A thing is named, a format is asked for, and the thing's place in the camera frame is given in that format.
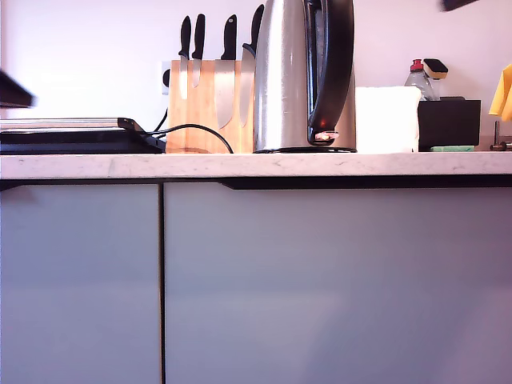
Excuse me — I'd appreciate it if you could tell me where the stainless steel electric kettle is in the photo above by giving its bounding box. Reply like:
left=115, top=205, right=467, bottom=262
left=252, top=0, right=358, bottom=152

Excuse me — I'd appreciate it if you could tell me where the black kettle base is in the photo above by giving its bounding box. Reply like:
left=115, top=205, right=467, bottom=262
left=252, top=146, right=358, bottom=155

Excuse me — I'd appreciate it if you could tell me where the black and tan sponge brush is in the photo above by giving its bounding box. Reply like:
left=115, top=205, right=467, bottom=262
left=422, top=58, right=450, bottom=81

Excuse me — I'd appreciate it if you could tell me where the black tabletop grill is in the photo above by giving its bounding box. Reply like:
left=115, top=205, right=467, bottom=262
left=0, top=116, right=167, bottom=156

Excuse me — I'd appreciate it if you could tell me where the clear bottle with red cap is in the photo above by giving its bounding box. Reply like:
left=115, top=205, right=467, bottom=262
left=403, top=58, right=442, bottom=102

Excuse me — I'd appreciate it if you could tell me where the yellow cloth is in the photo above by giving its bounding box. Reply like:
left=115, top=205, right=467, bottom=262
left=487, top=62, right=512, bottom=122

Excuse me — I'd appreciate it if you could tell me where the black box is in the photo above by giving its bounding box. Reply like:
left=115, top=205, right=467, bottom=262
left=417, top=95, right=482, bottom=153

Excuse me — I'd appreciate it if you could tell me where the white paper towel roll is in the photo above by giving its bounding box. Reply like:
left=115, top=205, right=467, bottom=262
left=354, top=86, right=422, bottom=154

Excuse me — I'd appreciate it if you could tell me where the metal tap fixture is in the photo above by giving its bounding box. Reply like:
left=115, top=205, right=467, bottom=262
left=489, top=119, right=512, bottom=152

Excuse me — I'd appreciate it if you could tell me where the wooden knife block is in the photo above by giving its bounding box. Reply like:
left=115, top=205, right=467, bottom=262
left=165, top=59, right=257, bottom=155

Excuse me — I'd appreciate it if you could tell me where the narrow grey cabinet door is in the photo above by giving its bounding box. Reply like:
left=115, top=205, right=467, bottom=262
left=0, top=182, right=162, bottom=384

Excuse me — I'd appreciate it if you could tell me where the wide grey cabinet door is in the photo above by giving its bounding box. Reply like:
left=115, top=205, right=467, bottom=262
left=163, top=182, right=512, bottom=384

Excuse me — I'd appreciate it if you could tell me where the black power cable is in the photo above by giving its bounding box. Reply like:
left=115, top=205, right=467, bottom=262
left=153, top=106, right=170, bottom=133
left=139, top=123, right=235, bottom=155

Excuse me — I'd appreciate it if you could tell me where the white wall socket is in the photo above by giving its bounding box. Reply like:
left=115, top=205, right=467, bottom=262
left=160, top=60, right=173, bottom=96

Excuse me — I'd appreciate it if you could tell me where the slim black handled knife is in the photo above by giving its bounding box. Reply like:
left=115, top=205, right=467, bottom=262
left=178, top=15, right=192, bottom=101

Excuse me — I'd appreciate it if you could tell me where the short black handled knife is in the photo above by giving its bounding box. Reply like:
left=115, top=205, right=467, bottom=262
left=190, top=13, right=206, bottom=90

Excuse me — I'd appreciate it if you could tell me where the wide black handled chef knife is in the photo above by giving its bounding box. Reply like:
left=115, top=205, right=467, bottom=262
left=214, top=14, right=238, bottom=130

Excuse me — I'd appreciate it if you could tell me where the long black handled knife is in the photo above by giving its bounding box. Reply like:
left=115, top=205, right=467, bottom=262
left=238, top=3, right=266, bottom=129

